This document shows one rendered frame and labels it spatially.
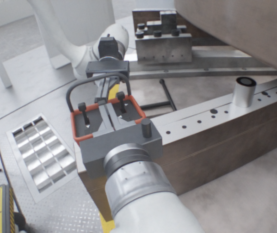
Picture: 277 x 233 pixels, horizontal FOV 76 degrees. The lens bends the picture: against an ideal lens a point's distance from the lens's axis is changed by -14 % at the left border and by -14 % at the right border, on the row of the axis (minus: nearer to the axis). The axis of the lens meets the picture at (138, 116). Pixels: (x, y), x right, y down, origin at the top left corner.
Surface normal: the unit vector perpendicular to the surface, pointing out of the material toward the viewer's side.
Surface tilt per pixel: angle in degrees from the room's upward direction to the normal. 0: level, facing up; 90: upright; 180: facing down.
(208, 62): 72
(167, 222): 14
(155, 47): 90
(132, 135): 0
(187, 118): 0
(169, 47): 90
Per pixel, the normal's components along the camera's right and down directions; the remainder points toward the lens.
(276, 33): -0.93, 0.30
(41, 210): -0.11, -0.77
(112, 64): -0.04, -0.63
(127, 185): -0.41, -0.64
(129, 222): -0.65, -0.66
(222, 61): -0.09, 0.36
